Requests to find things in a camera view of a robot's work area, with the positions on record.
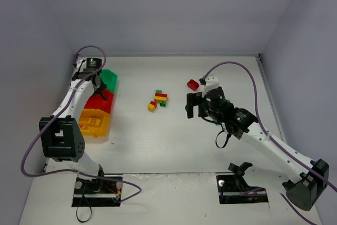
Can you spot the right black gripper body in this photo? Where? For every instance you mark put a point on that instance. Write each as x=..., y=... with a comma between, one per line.
x=196, y=104

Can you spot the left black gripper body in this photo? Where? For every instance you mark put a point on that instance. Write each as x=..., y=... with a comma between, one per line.
x=97, y=85

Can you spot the red rounded lego brick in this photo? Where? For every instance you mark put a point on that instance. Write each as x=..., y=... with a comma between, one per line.
x=193, y=85

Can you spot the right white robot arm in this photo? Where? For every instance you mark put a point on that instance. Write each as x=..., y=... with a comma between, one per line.
x=307, y=179

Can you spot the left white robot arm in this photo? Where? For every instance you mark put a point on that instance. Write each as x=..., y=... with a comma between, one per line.
x=61, y=137

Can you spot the green plastic bin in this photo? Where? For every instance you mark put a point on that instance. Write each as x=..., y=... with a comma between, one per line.
x=110, y=79

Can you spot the red plastic bin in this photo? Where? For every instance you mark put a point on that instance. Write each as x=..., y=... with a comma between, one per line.
x=101, y=103

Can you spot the stacked multicolor lego block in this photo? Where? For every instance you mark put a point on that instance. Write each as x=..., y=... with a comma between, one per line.
x=160, y=98

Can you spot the yellow plastic bin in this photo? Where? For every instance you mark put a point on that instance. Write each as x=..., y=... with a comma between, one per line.
x=94, y=123

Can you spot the yellow red lego block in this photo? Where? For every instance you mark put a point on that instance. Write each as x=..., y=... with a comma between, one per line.
x=152, y=106

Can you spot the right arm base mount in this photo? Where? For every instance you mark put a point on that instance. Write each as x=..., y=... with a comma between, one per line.
x=232, y=189

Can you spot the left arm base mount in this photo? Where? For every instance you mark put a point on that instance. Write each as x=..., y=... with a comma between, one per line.
x=96, y=193

